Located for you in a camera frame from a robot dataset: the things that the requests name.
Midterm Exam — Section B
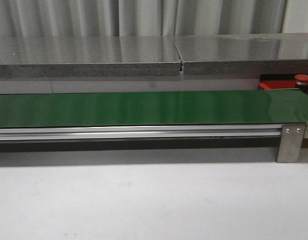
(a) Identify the left grey stone slab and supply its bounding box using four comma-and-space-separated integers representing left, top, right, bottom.
0, 36, 181, 78

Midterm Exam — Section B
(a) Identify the grey stone slab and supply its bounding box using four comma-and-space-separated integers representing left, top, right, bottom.
174, 33, 308, 76
0, 36, 181, 78

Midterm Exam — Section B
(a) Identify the red plastic tray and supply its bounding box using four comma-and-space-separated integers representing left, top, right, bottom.
258, 79, 308, 90

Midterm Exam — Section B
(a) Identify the green conveyor belt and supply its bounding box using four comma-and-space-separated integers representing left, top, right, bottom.
0, 89, 308, 128

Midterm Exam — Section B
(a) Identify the right grey stone slab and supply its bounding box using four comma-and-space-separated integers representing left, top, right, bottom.
174, 33, 308, 76

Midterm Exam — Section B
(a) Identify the grey pleated curtain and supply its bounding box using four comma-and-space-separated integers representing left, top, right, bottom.
0, 0, 286, 37

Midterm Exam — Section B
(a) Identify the aluminium conveyor side rail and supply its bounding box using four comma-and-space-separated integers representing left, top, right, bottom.
0, 124, 282, 142

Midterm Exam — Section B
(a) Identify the steel conveyor support bracket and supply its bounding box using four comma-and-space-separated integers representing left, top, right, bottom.
276, 123, 305, 163

